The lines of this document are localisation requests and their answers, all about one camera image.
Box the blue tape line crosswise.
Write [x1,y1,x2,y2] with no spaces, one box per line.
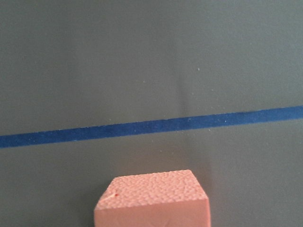
[0,105,303,148]

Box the orange foam cube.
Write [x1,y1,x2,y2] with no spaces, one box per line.
[94,170,211,227]

